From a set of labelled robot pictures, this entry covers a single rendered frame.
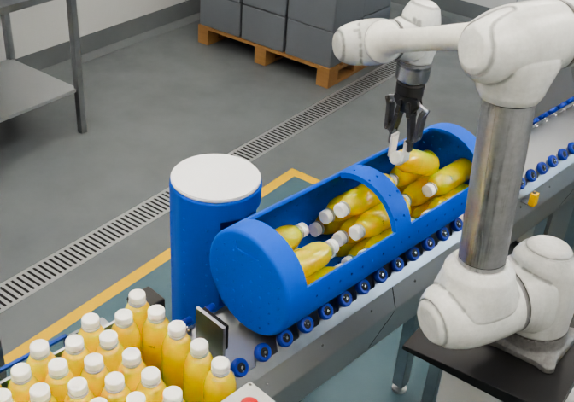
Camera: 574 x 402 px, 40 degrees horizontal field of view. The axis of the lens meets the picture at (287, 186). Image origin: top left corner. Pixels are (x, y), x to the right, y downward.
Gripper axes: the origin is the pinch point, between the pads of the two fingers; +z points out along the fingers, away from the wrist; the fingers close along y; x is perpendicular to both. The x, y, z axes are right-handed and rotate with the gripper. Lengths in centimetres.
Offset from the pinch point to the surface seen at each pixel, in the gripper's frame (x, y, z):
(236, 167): 16, 48, 23
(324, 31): -224, 220, 82
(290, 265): 53, -11, 8
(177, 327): 80, -2, 17
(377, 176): 12.3, -2.7, 3.3
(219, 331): 69, -4, 24
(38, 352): 106, 11, 18
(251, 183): 18.8, 38.1, 22.8
